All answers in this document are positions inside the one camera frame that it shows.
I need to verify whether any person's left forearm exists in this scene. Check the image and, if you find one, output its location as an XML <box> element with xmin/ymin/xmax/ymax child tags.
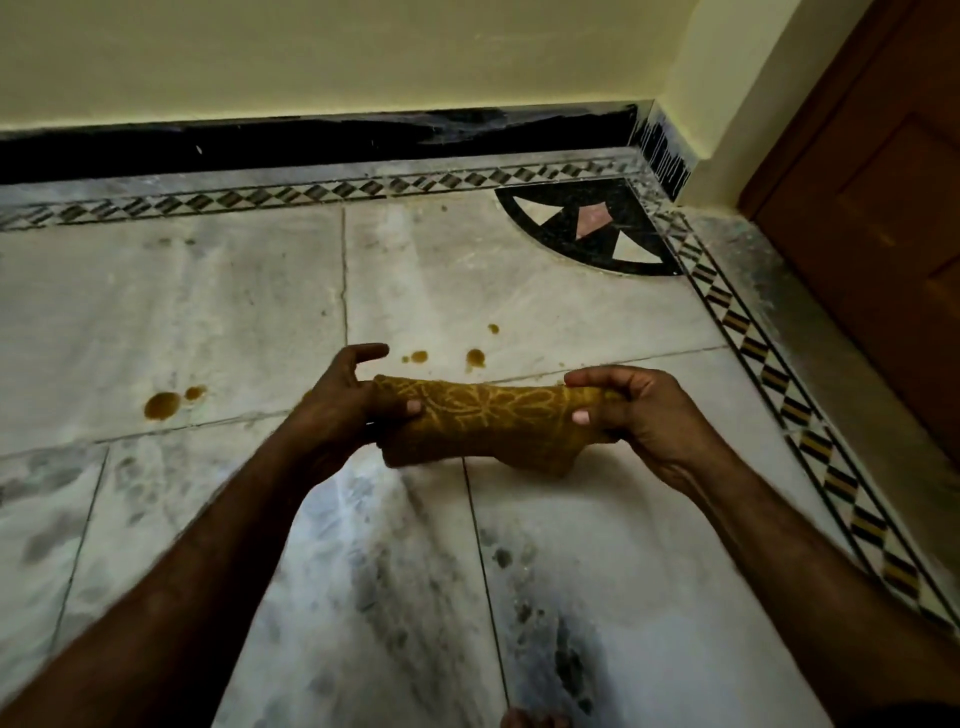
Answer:
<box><xmin>0</xmin><ymin>427</ymin><xmax>331</xmax><ymax>728</ymax></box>

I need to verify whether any person's leg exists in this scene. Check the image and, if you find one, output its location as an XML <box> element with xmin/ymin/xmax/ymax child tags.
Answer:
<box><xmin>500</xmin><ymin>707</ymin><xmax>573</xmax><ymax>728</ymax></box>

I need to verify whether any black skirting board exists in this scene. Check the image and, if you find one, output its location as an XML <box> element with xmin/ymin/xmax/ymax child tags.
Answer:
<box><xmin>0</xmin><ymin>101</ymin><xmax>697</xmax><ymax>202</ymax></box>

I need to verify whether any brown wooden door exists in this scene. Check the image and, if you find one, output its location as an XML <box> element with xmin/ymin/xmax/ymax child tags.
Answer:
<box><xmin>738</xmin><ymin>0</ymin><xmax>960</xmax><ymax>470</ymax></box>

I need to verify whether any person's left hand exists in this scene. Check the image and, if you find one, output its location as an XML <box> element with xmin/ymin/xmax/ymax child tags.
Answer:
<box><xmin>288</xmin><ymin>342</ymin><xmax>425</xmax><ymax>489</ymax></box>

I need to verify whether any person's right forearm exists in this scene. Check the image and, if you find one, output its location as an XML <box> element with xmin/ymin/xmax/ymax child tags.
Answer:
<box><xmin>678</xmin><ymin>449</ymin><xmax>960</xmax><ymax>728</ymax></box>

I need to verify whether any person's right hand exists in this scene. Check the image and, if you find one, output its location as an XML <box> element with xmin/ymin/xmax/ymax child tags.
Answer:
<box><xmin>563</xmin><ymin>365</ymin><xmax>721</xmax><ymax>496</ymax></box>

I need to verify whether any yellow-brown patterned cloth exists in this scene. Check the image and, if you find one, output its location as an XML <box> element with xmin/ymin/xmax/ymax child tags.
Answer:
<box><xmin>372</xmin><ymin>374</ymin><xmax>625</xmax><ymax>478</ymax></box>

